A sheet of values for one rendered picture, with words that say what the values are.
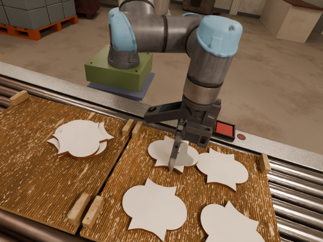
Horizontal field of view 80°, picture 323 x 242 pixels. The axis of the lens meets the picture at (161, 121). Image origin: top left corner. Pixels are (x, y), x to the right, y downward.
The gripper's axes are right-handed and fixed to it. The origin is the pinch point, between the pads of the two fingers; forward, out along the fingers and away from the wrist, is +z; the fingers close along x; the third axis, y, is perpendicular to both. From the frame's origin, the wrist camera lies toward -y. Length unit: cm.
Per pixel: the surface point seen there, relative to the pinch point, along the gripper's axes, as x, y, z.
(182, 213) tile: -16.1, 5.4, 0.1
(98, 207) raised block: -20.9, -11.8, -0.8
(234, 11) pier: 875, 86, 70
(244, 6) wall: 892, 121, 49
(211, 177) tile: -4.5, 11.3, -0.2
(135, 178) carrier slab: -10.4, -7.4, 1.4
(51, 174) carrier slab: -15.9, -27.1, 1.9
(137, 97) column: 34.2, -22.3, 7.9
